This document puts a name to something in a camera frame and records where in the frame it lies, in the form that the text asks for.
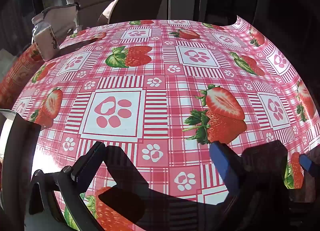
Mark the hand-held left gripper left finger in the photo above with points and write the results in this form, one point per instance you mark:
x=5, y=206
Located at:
x=87, y=163

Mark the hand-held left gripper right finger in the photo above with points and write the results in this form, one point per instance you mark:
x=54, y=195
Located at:
x=225, y=166

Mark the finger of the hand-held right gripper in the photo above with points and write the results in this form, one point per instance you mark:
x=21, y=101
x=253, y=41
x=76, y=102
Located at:
x=310, y=166

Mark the black tray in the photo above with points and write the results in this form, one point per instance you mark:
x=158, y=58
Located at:
x=17, y=136

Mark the strawberry printed tablecloth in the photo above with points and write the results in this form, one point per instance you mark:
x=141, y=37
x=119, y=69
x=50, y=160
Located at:
x=160, y=71

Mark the plastic bottle with white label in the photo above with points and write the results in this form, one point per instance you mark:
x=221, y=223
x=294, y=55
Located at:
x=46, y=41

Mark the white bag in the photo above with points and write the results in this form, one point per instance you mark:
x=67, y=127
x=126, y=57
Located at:
x=61, y=18

